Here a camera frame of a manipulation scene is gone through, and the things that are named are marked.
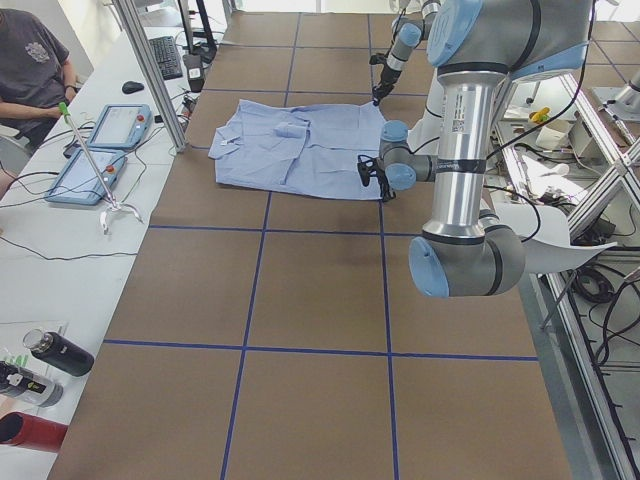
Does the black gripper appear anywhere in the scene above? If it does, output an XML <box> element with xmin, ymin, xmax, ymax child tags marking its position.
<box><xmin>357</xmin><ymin>154</ymin><xmax>396</xmax><ymax>201</ymax></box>
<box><xmin>369</xmin><ymin>53</ymin><xmax>403</xmax><ymax>106</ymax></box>

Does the black computer keyboard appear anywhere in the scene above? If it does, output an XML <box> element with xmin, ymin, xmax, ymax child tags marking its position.
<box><xmin>148</xmin><ymin>36</ymin><xmax>183</xmax><ymax>80</ymax></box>

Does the lower blue teach pendant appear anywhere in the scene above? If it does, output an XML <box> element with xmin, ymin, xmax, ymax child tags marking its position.
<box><xmin>44</xmin><ymin>149</ymin><xmax>126</xmax><ymax>206</ymax></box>

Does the black insulated bottle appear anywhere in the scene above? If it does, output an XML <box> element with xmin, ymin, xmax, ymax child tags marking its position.
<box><xmin>23</xmin><ymin>329</ymin><xmax>94</xmax><ymax>377</ymax></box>

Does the metal reacher grabber tool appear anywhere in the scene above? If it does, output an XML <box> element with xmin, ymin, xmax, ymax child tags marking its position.
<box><xmin>58</xmin><ymin>101</ymin><xmax>145</xmax><ymax>236</ymax></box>

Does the black computer mouse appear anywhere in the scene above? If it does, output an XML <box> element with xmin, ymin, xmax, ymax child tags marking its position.
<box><xmin>121</xmin><ymin>81</ymin><xmax>145</xmax><ymax>95</ymax></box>

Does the upper blue teach pendant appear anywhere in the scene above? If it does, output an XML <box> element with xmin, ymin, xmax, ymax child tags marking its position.
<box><xmin>87</xmin><ymin>104</ymin><xmax>153</xmax><ymax>151</ymax></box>

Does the seated person grey shirt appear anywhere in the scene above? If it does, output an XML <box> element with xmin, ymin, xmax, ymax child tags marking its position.
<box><xmin>1</xmin><ymin>9</ymin><xmax>78</xmax><ymax>149</ymax></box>

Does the blue teach pendant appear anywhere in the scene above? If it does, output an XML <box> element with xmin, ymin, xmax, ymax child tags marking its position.
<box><xmin>87</xmin><ymin>104</ymin><xmax>153</xmax><ymax>151</ymax></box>
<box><xmin>44</xmin><ymin>149</ymin><xmax>126</xmax><ymax>206</ymax></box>

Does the aluminium frame post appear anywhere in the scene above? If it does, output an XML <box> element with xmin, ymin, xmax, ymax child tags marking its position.
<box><xmin>113</xmin><ymin>0</ymin><xmax>186</xmax><ymax>153</ymax></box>

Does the blue striped button shirt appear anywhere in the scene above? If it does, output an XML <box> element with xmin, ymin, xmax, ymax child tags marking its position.
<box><xmin>208</xmin><ymin>100</ymin><xmax>385</xmax><ymax>200</ymax></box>

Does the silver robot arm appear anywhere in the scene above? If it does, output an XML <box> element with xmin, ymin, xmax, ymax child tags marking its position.
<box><xmin>357</xmin><ymin>1</ymin><xmax>595</xmax><ymax>298</ymax></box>
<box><xmin>369</xmin><ymin>1</ymin><xmax>441</xmax><ymax>106</ymax></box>

